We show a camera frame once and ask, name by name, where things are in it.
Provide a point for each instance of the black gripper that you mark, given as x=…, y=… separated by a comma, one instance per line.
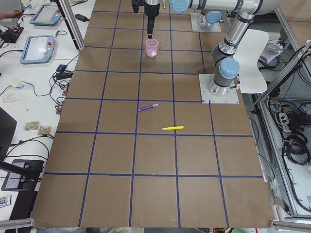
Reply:
x=151, y=10

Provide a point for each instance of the purple pen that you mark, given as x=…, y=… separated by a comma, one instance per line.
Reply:
x=148, y=107

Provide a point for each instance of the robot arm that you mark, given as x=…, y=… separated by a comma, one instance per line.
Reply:
x=227, y=68
x=209, y=18

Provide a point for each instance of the pink plastic cup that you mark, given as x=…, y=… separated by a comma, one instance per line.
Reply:
x=151, y=47

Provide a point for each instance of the person hand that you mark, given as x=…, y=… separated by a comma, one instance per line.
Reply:
x=15, y=13

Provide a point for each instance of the black power adapter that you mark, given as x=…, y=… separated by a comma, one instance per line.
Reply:
x=81, y=17

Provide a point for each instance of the far teach pendant tablet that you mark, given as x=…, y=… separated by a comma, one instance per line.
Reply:
x=46, y=15

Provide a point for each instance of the teach pendant tablet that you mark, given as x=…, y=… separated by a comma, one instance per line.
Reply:
x=38, y=49
x=46, y=15

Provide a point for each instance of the white plastic chair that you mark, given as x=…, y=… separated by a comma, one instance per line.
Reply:
x=248, y=52

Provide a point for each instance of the yellow pen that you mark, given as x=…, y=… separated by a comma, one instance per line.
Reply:
x=172, y=128

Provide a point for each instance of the near teach pendant tablet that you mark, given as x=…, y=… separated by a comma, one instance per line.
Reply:
x=38, y=49

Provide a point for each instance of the small snack bag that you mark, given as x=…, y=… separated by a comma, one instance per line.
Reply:
x=44, y=130
x=31, y=125

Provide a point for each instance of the power strip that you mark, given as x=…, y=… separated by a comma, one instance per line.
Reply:
x=283, y=121

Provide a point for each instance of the black monitor stand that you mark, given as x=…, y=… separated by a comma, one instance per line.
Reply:
x=22, y=175

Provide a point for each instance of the colourful remote control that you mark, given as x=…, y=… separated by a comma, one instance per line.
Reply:
x=5, y=200

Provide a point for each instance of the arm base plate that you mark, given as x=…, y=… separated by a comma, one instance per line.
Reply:
x=211, y=93
x=200, y=24

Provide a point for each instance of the aluminium frame post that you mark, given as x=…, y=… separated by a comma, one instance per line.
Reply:
x=71, y=23

